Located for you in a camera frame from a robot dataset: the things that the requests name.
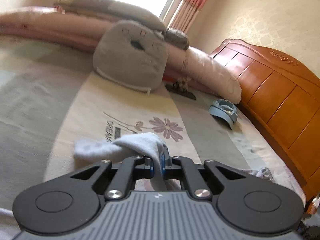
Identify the blue cap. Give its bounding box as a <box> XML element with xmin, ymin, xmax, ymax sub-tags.
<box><xmin>209</xmin><ymin>99</ymin><xmax>238</xmax><ymax>129</ymax></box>

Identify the small grey folded cloth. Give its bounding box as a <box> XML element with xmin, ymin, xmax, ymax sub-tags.
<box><xmin>164</xmin><ymin>28</ymin><xmax>189</xmax><ymax>50</ymax></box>

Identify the grey pillow on quilt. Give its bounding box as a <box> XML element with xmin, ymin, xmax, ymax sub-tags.
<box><xmin>55</xmin><ymin>0</ymin><xmax>167</xmax><ymax>31</ymax></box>

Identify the patterned bed sheet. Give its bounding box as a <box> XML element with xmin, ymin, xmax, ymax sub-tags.
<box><xmin>1</xmin><ymin>36</ymin><xmax>304</xmax><ymax>210</ymax></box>

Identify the wooden headboard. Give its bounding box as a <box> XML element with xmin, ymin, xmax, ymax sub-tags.
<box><xmin>211</xmin><ymin>39</ymin><xmax>319</xmax><ymax>200</ymax></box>

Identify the grey round face cushion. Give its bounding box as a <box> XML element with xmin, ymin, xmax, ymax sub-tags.
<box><xmin>93</xmin><ymin>20</ymin><xmax>168</xmax><ymax>94</ymax></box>

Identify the red patterned curtain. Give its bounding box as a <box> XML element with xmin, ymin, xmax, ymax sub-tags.
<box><xmin>169</xmin><ymin>0</ymin><xmax>207</xmax><ymax>33</ymax></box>

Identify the pink rolled quilt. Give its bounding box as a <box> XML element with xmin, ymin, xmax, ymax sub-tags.
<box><xmin>1</xmin><ymin>7</ymin><xmax>241</xmax><ymax>104</ymax></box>

